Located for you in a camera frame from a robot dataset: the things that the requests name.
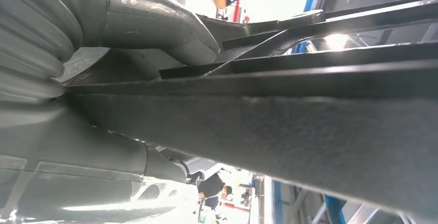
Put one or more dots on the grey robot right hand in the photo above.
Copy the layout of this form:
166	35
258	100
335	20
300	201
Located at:
85	167

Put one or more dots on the person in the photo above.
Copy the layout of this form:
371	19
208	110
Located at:
210	186

